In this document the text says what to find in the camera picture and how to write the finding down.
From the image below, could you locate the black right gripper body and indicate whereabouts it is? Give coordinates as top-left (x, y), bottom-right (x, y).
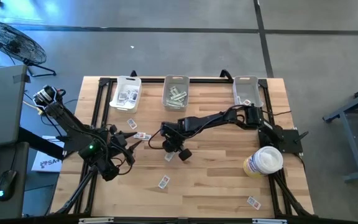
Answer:
top-left (161, 136), bottom-right (185, 153)

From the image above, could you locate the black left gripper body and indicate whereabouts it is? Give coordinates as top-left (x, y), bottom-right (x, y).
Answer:
top-left (109, 124), bottom-right (136, 166)

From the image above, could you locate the white plastic bin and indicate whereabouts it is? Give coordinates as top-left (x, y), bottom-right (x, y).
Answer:
top-left (108, 75), bottom-right (143, 114)
top-left (232, 75), bottom-right (265, 109)
top-left (161, 74), bottom-right (190, 113)

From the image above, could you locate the white paper sheet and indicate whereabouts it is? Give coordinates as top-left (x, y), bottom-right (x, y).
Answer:
top-left (30, 134), bottom-right (65, 173)

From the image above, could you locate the white label strip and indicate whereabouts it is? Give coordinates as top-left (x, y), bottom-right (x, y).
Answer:
top-left (252, 218), bottom-right (288, 224)
top-left (78, 217), bottom-right (114, 224)

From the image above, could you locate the yellow wipes canister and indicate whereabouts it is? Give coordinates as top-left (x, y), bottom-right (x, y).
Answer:
top-left (242, 146), bottom-right (284, 179)

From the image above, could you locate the black computer mouse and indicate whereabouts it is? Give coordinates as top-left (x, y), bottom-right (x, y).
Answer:
top-left (0, 169), bottom-right (18, 202)

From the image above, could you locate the black floor fan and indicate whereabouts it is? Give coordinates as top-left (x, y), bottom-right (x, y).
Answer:
top-left (0, 19), bottom-right (57, 78)

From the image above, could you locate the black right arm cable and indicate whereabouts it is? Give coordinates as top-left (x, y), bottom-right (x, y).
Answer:
top-left (147, 128), bottom-right (167, 151)

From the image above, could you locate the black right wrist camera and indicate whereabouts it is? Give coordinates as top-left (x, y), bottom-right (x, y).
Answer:
top-left (178, 148), bottom-right (193, 162)

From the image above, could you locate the grey metal table frame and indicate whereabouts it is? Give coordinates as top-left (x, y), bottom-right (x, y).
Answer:
top-left (323, 79), bottom-right (358, 184)

